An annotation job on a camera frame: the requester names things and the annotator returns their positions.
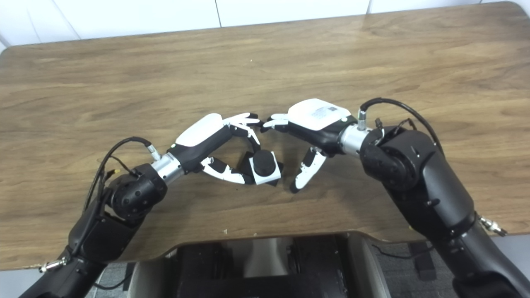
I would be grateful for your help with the white square piece with hole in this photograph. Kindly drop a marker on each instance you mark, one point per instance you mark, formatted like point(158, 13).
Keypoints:
point(265, 179)

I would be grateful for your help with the black table foot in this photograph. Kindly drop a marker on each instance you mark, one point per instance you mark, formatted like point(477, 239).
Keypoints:
point(422, 260)

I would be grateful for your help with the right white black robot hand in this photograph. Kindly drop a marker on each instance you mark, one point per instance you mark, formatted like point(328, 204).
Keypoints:
point(316, 116)

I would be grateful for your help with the black grey robot torso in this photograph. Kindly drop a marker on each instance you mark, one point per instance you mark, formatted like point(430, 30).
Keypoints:
point(256, 269)

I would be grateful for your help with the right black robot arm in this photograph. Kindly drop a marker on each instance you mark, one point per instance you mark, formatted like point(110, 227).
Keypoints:
point(434, 198)

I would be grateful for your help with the black peg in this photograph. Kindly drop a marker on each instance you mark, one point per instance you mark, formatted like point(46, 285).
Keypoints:
point(265, 163)

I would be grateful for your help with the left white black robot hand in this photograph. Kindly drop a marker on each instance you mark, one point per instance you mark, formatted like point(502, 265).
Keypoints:
point(203, 134)

